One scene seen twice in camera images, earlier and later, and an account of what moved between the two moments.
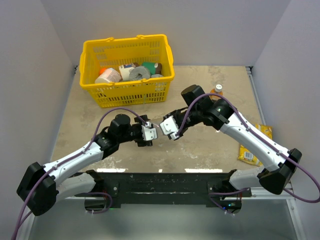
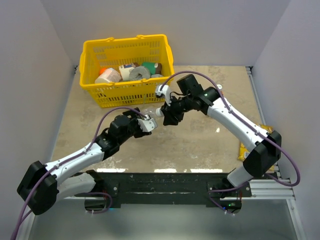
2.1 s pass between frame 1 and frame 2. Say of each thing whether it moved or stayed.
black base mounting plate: stayed
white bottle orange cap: stayed
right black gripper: moved
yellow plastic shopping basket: stayed
